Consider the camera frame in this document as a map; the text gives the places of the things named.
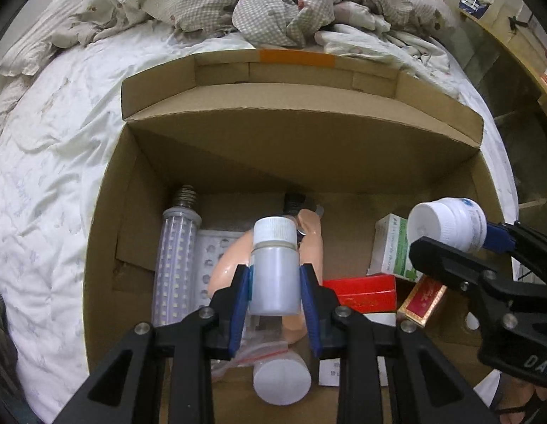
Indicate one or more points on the striped frilled pillow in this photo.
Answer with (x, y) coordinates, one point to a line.
(8, 101)
(39, 39)

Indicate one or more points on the peach silicone pad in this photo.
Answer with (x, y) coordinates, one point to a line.
(311, 238)
(224, 269)

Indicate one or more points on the green and white medicine box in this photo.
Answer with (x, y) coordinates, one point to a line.
(388, 247)

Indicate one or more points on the blue and white box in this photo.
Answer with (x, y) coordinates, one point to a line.
(474, 2)

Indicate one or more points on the person's right hand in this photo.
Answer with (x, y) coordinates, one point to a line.
(518, 395)

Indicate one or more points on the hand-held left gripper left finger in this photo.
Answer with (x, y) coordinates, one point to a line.
(238, 309)

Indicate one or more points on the brown cardboard box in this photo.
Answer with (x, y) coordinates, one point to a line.
(300, 150)

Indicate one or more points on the white bottle with blue label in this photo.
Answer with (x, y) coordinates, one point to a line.
(445, 225)

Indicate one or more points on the white plastic bottle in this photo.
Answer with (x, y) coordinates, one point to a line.
(282, 380)
(273, 274)

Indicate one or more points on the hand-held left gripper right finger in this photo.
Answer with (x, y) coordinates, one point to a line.
(311, 309)

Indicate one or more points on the corn-shaped light bulb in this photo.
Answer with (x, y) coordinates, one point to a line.
(176, 251)

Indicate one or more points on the clear zip bag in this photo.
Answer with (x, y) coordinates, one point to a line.
(251, 353)

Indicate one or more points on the clear blister tray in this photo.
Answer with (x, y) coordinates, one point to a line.
(211, 256)

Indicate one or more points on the white and red carton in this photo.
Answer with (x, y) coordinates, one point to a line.
(361, 293)

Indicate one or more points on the wooden shelf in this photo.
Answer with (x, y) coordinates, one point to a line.
(521, 57)

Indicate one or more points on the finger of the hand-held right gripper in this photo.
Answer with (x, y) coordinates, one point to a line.
(498, 236)
(450, 263)

